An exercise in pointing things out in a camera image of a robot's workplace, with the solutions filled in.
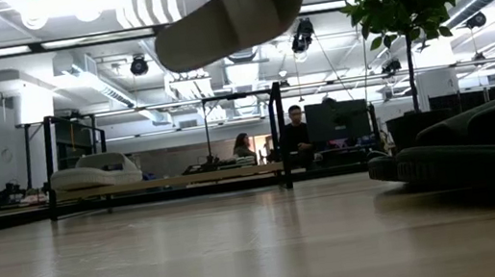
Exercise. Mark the cream foam slide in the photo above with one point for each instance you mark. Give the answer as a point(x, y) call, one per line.
point(93, 177)
point(222, 30)

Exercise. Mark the dark green foam slide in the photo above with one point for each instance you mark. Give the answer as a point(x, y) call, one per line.
point(440, 128)
point(474, 165)

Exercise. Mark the black metal wood shelf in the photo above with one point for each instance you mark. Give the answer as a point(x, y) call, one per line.
point(166, 182)

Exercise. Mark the black computer monitor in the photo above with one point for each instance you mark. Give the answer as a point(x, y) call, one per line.
point(337, 121)

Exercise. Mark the person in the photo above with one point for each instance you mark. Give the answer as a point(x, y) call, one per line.
point(244, 148)
point(296, 139)

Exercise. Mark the black plant pot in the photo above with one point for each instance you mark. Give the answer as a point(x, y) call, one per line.
point(409, 130)

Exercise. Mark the black partition screens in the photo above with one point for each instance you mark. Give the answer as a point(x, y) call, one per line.
point(465, 100)

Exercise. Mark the black and white equipment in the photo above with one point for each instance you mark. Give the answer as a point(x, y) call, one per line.
point(212, 166)

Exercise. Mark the dark storage rack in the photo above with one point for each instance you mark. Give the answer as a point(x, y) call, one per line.
point(73, 143)

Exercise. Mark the black equipment pile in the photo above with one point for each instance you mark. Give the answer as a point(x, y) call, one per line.
point(1, 196)

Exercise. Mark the distant thin metal frame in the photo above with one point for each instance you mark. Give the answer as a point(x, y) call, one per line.
point(341, 80)

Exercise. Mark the black station frame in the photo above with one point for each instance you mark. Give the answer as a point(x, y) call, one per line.
point(35, 47)

